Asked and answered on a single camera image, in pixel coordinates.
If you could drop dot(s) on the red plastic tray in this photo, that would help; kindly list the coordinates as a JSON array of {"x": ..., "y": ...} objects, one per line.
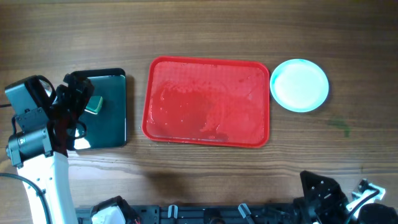
[{"x": 208, "y": 101}]

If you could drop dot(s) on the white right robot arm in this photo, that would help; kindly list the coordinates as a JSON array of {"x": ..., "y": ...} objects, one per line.
[{"x": 372, "y": 213}]

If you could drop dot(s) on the green yellow sponge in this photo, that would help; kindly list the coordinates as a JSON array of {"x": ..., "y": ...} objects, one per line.
[{"x": 94, "y": 105}]

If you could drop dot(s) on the black water tray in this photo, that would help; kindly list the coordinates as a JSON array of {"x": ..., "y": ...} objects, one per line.
[{"x": 108, "y": 128}]

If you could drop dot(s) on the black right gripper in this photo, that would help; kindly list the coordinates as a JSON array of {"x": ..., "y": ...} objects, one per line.
[{"x": 321, "y": 205}]

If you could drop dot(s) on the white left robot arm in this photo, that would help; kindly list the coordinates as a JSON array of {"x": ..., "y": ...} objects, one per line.
[{"x": 47, "y": 186}]

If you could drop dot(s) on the light blue plate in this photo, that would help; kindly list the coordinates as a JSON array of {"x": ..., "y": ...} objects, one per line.
[{"x": 299, "y": 85}]

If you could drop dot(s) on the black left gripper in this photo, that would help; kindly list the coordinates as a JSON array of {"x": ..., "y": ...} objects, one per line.
[{"x": 79, "y": 99}]

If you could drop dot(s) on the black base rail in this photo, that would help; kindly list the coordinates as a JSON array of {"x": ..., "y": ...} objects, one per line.
[{"x": 181, "y": 214}]

